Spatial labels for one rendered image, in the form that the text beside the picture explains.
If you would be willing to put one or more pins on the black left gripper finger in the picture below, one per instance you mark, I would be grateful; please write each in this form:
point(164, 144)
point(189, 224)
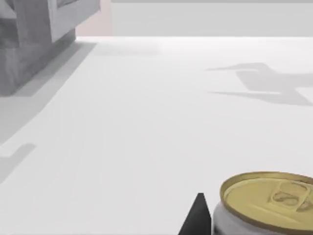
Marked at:
point(198, 218)

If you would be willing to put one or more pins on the white can with gold lid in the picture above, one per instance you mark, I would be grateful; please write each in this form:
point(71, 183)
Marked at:
point(264, 205)

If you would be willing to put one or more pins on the grey cabinet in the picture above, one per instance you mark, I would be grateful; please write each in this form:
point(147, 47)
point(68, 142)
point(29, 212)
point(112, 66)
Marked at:
point(31, 41)

